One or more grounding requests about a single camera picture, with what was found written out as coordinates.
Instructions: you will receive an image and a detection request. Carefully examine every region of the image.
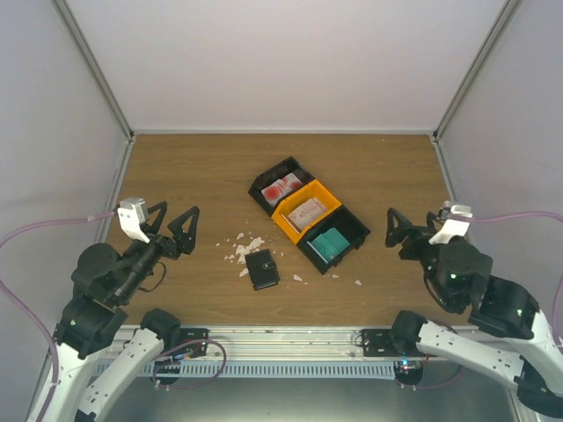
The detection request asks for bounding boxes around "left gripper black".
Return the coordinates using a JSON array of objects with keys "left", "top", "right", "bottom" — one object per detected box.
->
[{"left": 116, "top": 200, "right": 201, "bottom": 301}]

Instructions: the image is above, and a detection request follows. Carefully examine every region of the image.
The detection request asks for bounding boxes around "black card holder wallet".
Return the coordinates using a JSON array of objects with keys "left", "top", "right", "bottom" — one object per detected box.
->
[{"left": 245, "top": 250, "right": 280, "bottom": 291}]

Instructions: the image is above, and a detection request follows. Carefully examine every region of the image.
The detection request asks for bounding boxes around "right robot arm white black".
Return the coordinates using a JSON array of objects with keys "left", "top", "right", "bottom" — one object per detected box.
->
[{"left": 385, "top": 205, "right": 562, "bottom": 418}]

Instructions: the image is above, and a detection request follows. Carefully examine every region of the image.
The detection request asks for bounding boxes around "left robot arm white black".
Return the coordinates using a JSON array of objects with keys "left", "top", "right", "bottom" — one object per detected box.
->
[{"left": 28, "top": 198, "right": 200, "bottom": 421}]

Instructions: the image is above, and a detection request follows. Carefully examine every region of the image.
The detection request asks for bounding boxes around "black bin with cards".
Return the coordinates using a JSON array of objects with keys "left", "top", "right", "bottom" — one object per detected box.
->
[{"left": 248, "top": 156, "right": 314, "bottom": 216}]

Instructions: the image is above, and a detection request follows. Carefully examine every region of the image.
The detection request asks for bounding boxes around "stack of red white cards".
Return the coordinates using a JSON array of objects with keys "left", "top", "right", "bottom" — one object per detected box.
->
[{"left": 260, "top": 172, "right": 303, "bottom": 207}]

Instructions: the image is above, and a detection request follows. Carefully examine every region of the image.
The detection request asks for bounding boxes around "teal object in bin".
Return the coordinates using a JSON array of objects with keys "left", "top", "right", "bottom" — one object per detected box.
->
[{"left": 307, "top": 228, "right": 350, "bottom": 264}]

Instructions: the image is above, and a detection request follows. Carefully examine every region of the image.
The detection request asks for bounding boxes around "black bin with teal item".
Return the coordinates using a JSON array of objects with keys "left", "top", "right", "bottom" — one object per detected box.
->
[{"left": 296, "top": 206, "right": 370, "bottom": 274}]

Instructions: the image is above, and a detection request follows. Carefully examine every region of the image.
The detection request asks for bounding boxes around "yellow bin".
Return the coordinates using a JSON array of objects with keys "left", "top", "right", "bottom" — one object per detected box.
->
[{"left": 272, "top": 179, "right": 342, "bottom": 244}]

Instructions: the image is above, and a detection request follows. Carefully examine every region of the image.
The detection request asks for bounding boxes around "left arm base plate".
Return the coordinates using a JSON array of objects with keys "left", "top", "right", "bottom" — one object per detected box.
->
[{"left": 169, "top": 327, "right": 210, "bottom": 360}]

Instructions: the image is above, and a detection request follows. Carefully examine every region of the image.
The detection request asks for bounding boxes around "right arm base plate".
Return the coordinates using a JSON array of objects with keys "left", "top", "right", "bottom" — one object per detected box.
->
[{"left": 355, "top": 328, "right": 426, "bottom": 359}]

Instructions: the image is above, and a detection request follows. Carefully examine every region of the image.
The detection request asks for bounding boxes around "aluminium rail front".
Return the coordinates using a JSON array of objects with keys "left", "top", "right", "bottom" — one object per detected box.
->
[{"left": 52, "top": 324, "right": 524, "bottom": 364}]

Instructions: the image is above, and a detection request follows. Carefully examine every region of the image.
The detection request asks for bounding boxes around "slotted cable duct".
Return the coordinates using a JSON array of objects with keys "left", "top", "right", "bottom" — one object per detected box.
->
[{"left": 157, "top": 360, "right": 395, "bottom": 381}]

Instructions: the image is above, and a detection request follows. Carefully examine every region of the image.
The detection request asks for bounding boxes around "left frame post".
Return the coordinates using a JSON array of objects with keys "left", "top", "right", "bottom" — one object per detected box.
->
[{"left": 48, "top": 0, "right": 135, "bottom": 142}]

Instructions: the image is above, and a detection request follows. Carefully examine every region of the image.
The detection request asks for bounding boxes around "frame post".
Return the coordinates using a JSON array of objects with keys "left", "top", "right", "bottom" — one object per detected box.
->
[
  {"left": 48, "top": 0, "right": 135, "bottom": 142},
  {"left": 432, "top": 0, "right": 523, "bottom": 143}
]

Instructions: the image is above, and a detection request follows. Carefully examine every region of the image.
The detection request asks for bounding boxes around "right frame post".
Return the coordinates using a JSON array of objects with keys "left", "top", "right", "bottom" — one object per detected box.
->
[{"left": 432, "top": 0, "right": 523, "bottom": 143}]

